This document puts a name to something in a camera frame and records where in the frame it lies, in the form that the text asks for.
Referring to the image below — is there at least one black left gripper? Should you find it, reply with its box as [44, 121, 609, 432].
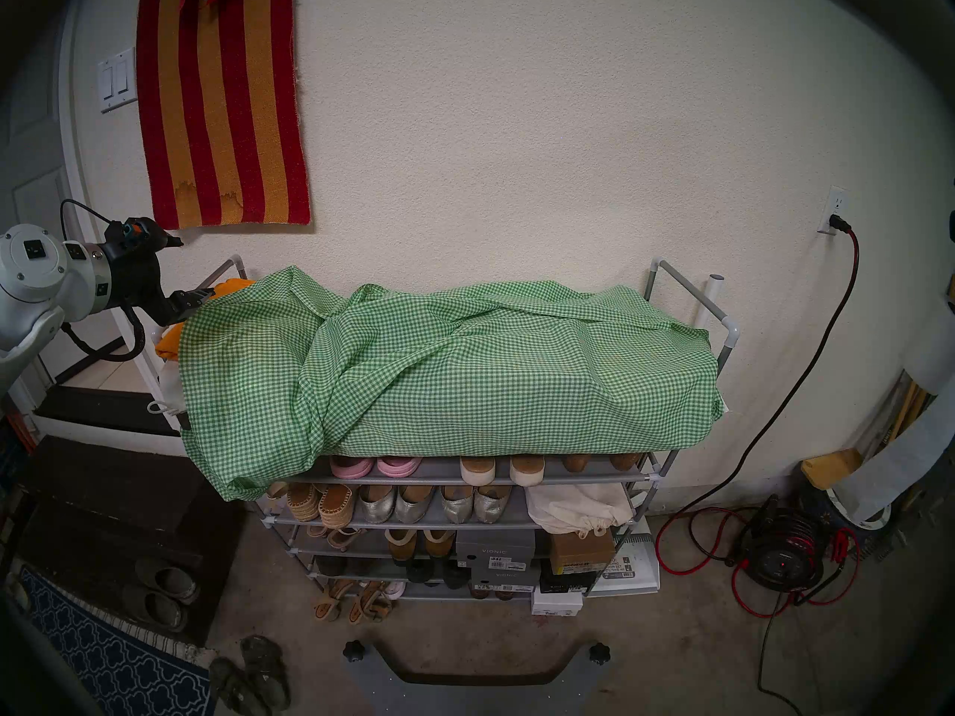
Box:
[112, 246, 217, 327]

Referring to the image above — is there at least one green gingham cloth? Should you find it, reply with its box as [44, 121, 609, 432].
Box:
[179, 266, 728, 502]

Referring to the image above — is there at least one woven espadrille shoe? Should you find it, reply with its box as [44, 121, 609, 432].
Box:
[319, 484, 357, 530]
[286, 483, 323, 522]

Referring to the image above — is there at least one silver flat shoe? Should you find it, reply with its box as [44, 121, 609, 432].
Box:
[358, 486, 396, 525]
[475, 486, 513, 525]
[440, 486, 476, 525]
[393, 486, 435, 525]

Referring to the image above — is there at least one grey metal shoe rack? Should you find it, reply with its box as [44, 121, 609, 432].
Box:
[151, 255, 741, 602]

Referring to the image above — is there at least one orange folded towel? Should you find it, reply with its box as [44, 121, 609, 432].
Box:
[155, 277, 254, 362]

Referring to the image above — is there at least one black doorstep mat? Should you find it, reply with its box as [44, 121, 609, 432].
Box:
[36, 385, 180, 436]

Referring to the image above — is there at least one red orange striped rug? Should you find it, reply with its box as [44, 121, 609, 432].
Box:
[137, 0, 312, 231]

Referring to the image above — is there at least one dark brown wooden step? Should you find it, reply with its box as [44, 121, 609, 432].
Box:
[15, 436, 247, 644]

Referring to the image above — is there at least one white panel door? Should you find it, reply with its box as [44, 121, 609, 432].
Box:
[0, 0, 124, 383]

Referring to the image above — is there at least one grey slipper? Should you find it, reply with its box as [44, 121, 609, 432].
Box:
[123, 585, 187, 633]
[134, 558, 201, 605]

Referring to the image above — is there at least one blue patterned rug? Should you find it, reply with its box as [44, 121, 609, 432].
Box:
[15, 565, 217, 716]

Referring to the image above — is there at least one grey Vionic shoebox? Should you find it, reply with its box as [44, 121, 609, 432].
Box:
[470, 569, 542, 593]
[456, 529, 536, 571]

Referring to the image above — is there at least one brown cardboard shoebox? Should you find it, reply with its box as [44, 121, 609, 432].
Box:
[549, 530, 617, 576]

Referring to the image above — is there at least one black shoebox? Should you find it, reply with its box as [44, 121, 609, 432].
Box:
[539, 560, 598, 594]

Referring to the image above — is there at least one small white shoebox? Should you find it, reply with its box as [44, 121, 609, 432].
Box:
[531, 586, 584, 618]

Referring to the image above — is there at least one white PVC pipe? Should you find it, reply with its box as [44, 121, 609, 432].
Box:
[694, 274, 725, 331]

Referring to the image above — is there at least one white labelled flat box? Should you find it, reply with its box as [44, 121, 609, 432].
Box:
[589, 517, 662, 598]

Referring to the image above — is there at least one tan dustpan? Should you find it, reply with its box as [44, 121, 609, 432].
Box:
[802, 448, 862, 492]

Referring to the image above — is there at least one blue bucket white rim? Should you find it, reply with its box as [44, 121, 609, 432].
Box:
[802, 483, 892, 544]

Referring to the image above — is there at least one leaning wooden sticks bundle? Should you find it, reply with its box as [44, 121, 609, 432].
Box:
[858, 364, 933, 462]

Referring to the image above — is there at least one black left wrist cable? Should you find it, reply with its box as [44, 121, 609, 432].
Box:
[60, 198, 148, 363]

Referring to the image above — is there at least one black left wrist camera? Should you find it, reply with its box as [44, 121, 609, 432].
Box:
[104, 216, 184, 251]

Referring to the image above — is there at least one white drawstring shoe bag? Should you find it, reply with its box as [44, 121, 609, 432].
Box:
[147, 360, 187, 417]

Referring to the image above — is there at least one white light switch plate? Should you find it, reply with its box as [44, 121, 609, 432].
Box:
[98, 48, 139, 114]

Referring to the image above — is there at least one pink strappy sandal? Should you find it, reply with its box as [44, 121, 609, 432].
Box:
[307, 526, 366, 553]

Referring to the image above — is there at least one tan strappy sandal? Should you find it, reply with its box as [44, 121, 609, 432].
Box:
[349, 582, 394, 624]
[313, 580, 355, 623]

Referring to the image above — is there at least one olive strap sandal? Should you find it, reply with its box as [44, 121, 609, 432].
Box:
[209, 657, 258, 716]
[240, 635, 291, 712]

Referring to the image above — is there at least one cream drawstring dust bag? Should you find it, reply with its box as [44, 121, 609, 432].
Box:
[525, 483, 635, 538]

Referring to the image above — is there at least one grey robot base frame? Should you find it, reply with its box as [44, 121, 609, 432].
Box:
[343, 640, 613, 716]

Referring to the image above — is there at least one black red cable reel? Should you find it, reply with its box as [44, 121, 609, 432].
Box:
[735, 496, 829, 593]

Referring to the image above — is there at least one white wall outlet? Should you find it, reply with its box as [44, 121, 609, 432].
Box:
[818, 187, 850, 236]

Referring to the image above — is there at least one black red power cord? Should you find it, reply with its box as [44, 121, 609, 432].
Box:
[655, 215, 860, 620]

